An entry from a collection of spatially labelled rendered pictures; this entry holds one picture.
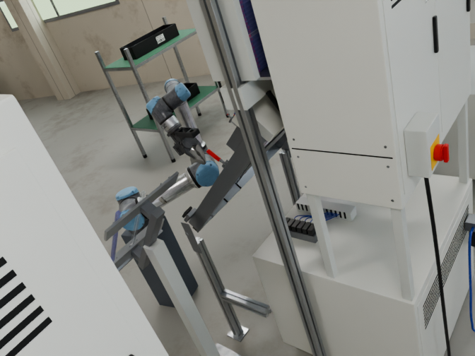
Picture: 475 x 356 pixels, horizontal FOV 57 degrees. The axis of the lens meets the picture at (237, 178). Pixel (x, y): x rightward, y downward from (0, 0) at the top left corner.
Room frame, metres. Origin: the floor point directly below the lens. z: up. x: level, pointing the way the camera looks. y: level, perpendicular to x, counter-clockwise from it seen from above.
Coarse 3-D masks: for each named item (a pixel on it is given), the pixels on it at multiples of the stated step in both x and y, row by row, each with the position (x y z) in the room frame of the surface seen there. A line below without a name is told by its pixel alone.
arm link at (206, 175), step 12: (192, 168) 1.85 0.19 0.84; (204, 168) 1.81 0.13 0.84; (216, 168) 1.83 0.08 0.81; (180, 180) 1.84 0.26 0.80; (192, 180) 1.82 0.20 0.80; (204, 180) 1.81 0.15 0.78; (168, 192) 1.82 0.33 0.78; (180, 192) 1.82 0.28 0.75; (120, 204) 1.90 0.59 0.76; (132, 204) 1.83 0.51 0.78; (156, 204) 1.81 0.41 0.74; (120, 216) 1.79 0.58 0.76; (144, 216) 1.79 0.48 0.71; (132, 228) 1.78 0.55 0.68
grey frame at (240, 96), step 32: (224, 32) 1.19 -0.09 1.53; (224, 64) 1.20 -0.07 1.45; (224, 96) 1.22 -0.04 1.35; (256, 96) 1.21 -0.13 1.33; (256, 128) 1.19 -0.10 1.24; (256, 160) 1.19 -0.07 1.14; (288, 160) 2.07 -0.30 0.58; (288, 256) 1.18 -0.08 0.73; (224, 288) 1.57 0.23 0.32; (320, 352) 1.18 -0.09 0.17
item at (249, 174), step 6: (270, 150) 2.01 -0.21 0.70; (276, 150) 2.02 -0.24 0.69; (270, 156) 1.98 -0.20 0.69; (252, 168) 1.90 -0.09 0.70; (246, 174) 1.86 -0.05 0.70; (252, 174) 1.87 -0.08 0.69; (240, 180) 1.83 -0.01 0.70; (246, 180) 1.83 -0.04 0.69; (234, 186) 1.79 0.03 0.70; (240, 186) 1.80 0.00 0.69; (228, 192) 1.76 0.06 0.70; (234, 192) 1.76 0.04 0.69; (228, 198) 1.73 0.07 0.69; (222, 204) 1.70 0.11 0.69; (216, 210) 1.67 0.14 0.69
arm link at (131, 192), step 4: (128, 188) 2.01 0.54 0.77; (132, 188) 1.99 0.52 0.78; (136, 188) 1.99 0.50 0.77; (120, 192) 1.99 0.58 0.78; (124, 192) 1.96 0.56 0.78; (128, 192) 1.95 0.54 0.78; (132, 192) 1.95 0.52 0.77; (136, 192) 1.96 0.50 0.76; (116, 196) 1.95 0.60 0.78; (120, 196) 1.93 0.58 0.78; (124, 196) 1.92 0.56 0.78; (128, 196) 1.92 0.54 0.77; (132, 196) 1.93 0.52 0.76; (136, 196) 1.94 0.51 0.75; (120, 200) 1.93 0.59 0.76
